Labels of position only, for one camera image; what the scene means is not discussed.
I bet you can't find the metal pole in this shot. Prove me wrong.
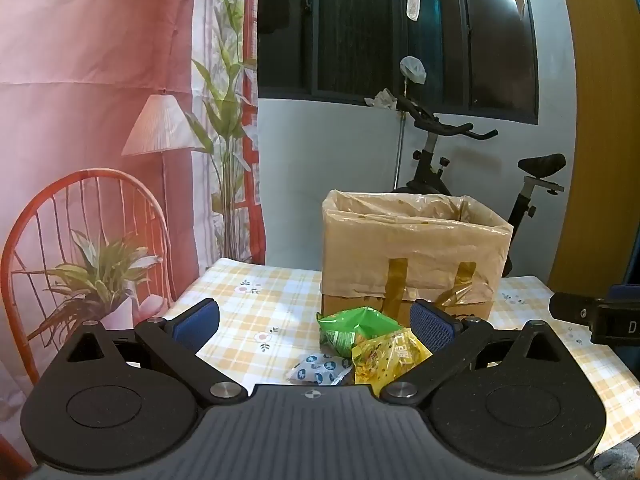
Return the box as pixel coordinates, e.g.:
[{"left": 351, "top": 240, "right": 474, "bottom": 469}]
[{"left": 394, "top": 77, "right": 408, "bottom": 192}]

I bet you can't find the black exercise bike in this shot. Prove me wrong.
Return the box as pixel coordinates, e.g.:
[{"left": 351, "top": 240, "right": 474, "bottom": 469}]
[{"left": 390, "top": 95, "right": 567, "bottom": 278}]

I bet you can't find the wooden door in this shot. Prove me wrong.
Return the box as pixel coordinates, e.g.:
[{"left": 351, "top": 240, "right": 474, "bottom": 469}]
[{"left": 547, "top": 0, "right": 640, "bottom": 291}]

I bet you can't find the large yellow snack packet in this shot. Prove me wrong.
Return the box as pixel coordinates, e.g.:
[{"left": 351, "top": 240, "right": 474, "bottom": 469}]
[{"left": 351, "top": 327, "right": 433, "bottom": 396}]

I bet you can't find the printed backdrop cloth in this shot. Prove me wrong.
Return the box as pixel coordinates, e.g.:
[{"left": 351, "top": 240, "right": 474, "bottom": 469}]
[{"left": 0, "top": 0, "right": 268, "bottom": 461}]

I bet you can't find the crumpled white tissue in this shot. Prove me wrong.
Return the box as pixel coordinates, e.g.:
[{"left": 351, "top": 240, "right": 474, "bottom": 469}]
[{"left": 365, "top": 89, "right": 398, "bottom": 110}]

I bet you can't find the green snack packet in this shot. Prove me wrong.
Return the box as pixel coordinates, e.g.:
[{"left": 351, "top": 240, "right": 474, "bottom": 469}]
[{"left": 316, "top": 306, "right": 403, "bottom": 358}]

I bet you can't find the dark framed window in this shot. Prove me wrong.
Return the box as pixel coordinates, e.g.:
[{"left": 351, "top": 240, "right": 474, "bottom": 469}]
[{"left": 256, "top": 0, "right": 540, "bottom": 126}]

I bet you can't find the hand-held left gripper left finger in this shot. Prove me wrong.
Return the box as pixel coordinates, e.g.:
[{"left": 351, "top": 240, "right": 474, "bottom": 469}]
[{"left": 47, "top": 298, "right": 249, "bottom": 408}]

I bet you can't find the yellow checked tablecloth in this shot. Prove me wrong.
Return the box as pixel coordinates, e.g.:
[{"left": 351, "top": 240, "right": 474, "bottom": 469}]
[{"left": 162, "top": 257, "right": 636, "bottom": 461}]

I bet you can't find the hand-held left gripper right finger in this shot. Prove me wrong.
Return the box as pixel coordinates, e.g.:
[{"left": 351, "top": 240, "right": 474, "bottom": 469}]
[{"left": 379, "top": 299, "right": 576, "bottom": 406}]

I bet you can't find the white plastic bag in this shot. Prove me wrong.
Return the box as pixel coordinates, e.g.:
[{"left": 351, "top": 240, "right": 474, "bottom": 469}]
[{"left": 400, "top": 55, "right": 427, "bottom": 85}]

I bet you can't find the large white blue-dotted packet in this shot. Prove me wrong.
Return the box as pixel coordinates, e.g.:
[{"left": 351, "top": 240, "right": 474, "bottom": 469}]
[{"left": 285, "top": 351, "right": 355, "bottom": 387}]

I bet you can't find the cardboard box with plastic liner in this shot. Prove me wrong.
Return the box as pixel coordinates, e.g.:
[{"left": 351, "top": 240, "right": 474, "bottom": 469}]
[{"left": 320, "top": 189, "right": 515, "bottom": 323}]

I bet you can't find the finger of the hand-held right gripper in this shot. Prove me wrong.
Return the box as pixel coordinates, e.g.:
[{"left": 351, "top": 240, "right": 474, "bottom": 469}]
[
  {"left": 606, "top": 283, "right": 640, "bottom": 303},
  {"left": 548, "top": 291, "right": 598, "bottom": 322}
]

